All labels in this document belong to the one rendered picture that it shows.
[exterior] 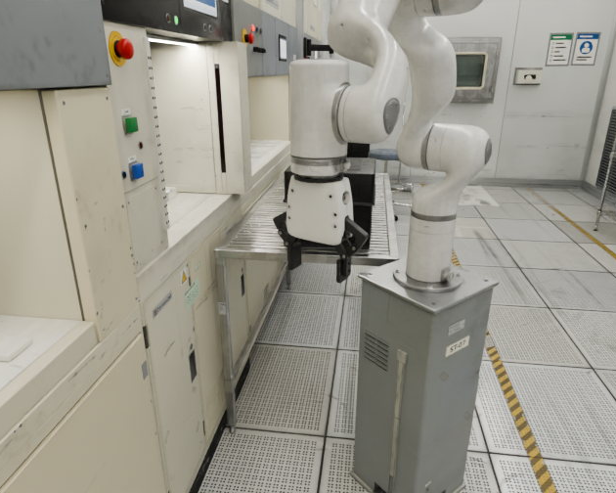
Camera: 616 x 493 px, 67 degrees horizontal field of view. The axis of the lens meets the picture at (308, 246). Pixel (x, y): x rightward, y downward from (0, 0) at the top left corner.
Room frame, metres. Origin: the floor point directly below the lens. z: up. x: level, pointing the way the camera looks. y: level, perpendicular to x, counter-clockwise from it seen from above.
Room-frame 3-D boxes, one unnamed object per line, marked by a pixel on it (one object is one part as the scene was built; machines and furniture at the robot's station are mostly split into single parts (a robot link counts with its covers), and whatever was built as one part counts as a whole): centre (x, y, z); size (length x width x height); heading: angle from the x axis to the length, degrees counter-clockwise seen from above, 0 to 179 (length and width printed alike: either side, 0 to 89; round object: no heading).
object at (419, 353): (1.20, -0.34, 0.38); 0.28 x 0.28 x 0.76; 37
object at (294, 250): (0.73, 0.03, 1.03); 0.03 x 0.03 x 0.07; 57
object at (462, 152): (1.19, -0.37, 1.07); 0.19 x 0.12 x 0.24; 58
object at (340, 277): (0.67, -0.07, 1.03); 0.03 x 0.03 x 0.07; 57
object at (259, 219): (2.03, -0.08, 0.38); 1.30 x 0.60 x 0.76; 172
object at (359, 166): (1.57, -0.09, 0.98); 0.29 x 0.29 x 0.13; 81
